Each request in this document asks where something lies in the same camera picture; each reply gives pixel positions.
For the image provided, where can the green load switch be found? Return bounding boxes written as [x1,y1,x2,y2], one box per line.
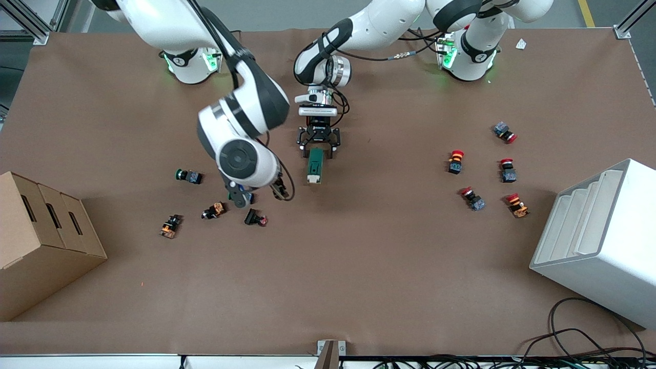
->
[306,148,324,186]

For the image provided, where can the brown paper table cover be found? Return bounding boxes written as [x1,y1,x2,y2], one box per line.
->
[0,27,656,356]

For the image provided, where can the red button orange base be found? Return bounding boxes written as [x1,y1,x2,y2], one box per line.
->
[505,193,530,219]

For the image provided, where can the brown cardboard box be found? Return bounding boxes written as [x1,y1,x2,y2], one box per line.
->
[0,171,108,322]

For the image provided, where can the white plastic stepped bin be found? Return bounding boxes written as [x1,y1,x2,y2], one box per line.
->
[529,158,656,330]

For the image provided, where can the black switch orange base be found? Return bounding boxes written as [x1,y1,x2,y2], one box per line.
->
[201,201,227,220]
[160,214,182,239]

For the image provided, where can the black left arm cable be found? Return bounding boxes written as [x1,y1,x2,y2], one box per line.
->
[320,31,442,126]

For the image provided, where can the black base cable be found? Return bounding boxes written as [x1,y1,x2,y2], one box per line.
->
[399,28,445,54]

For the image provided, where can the aluminium post with bracket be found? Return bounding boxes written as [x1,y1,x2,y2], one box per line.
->
[317,339,346,369]

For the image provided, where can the aluminium frame profile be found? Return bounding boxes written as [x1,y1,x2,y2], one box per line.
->
[0,0,52,46]
[614,0,656,39]

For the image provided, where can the black looped cable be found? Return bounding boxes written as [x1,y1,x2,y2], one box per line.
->
[548,297,649,359]

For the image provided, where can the black thin cable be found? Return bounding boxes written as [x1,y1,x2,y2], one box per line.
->
[523,328,656,359]

